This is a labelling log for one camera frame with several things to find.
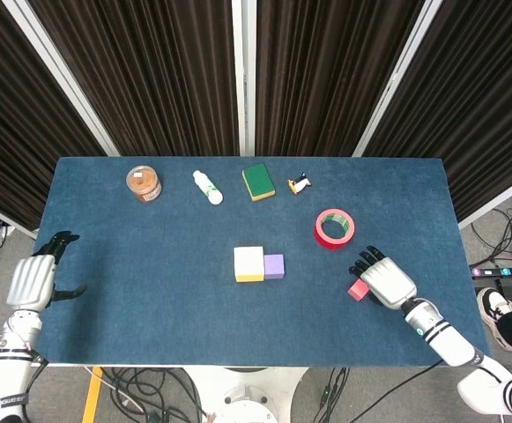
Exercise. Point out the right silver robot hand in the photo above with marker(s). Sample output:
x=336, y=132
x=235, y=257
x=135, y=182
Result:
x=388, y=282

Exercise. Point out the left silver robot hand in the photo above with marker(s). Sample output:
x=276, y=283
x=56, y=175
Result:
x=31, y=282

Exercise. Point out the small red foam cube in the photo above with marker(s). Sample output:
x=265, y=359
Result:
x=357, y=291

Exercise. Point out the medium purple foam cube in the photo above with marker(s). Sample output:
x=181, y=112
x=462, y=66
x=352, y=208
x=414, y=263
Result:
x=274, y=265

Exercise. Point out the large yellow foam cube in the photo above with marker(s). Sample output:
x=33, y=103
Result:
x=249, y=262

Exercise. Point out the red tape roll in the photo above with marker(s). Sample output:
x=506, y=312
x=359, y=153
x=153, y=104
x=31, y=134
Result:
x=327, y=243

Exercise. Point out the white and black sneaker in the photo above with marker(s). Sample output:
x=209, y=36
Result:
x=493, y=308

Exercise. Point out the blue felt table cloth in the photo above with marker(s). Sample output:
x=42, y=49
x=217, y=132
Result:
x=150, y=317

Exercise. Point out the yellow floor tape strip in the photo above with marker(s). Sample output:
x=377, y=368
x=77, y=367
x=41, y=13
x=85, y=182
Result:
x=91, y=396

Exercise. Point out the clear jar of rubber bands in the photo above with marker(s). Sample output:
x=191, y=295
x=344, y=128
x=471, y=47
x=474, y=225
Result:
x=143, y=183

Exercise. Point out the dark brown curtain partition panel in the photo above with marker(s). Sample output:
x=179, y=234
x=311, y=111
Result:
x=17, y=132
x=150, y=75
x=326, y=75
x=471, y=110

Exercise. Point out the green and yellow sponge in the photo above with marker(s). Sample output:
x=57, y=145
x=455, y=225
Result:
x=257, y=178

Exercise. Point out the white plastic bottle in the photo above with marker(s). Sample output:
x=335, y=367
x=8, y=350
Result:
x=207, y=187

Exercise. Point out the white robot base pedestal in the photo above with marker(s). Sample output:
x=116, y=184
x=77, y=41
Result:
x=247, y=396

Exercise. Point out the white table frame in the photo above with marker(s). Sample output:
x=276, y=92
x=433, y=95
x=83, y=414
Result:
x=194, y=365

